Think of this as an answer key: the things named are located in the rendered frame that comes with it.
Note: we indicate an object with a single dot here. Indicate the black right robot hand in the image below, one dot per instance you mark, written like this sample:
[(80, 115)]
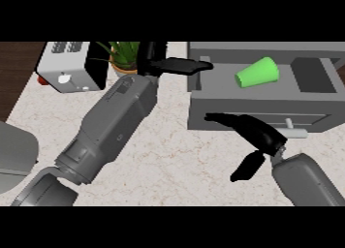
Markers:
[(258, 133)]

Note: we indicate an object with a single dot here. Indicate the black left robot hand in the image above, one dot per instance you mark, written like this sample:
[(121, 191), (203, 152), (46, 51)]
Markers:
[(175, 66)]

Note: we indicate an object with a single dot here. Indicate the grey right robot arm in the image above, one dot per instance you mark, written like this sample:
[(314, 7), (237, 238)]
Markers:
[(306, 180)]

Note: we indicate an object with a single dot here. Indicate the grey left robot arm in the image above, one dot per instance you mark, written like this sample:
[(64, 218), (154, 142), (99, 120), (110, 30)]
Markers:
[(113, 120)]

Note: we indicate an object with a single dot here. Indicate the grey open drawer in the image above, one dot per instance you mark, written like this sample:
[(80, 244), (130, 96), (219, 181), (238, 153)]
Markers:
[(218, 91)]

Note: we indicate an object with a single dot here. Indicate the green cup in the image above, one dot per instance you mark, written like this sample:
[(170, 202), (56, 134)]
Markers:
[(258, 73)]

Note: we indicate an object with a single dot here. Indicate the green potted plant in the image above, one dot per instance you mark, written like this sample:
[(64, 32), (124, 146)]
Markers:
[(123, 55)]

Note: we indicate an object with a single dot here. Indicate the grey cabinet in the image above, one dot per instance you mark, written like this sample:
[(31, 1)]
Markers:
[(265, 48)]

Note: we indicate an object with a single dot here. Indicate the white and black toaster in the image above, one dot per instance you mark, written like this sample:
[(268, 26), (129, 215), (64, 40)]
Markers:
[(64, 68)]

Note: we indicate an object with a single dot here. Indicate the small red object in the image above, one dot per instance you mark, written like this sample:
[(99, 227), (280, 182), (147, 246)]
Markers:
[(43, 80)]

